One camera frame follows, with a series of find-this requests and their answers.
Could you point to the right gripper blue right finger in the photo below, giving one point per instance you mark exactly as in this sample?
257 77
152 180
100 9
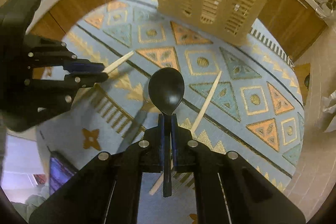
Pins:
227 188

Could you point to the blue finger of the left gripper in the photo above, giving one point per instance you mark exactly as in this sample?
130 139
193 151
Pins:
83 66
84 79

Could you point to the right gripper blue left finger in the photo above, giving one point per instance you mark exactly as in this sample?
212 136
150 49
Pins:
107 188

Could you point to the black plastic spoon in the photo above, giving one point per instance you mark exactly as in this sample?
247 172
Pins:
166 88

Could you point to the clear plastic spoon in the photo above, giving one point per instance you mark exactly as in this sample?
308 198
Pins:
136 124

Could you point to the wooden chopstick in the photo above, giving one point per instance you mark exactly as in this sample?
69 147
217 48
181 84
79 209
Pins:
197 121
118 62

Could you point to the blue patterned tablecloth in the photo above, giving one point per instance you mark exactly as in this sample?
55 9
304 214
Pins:
256 110

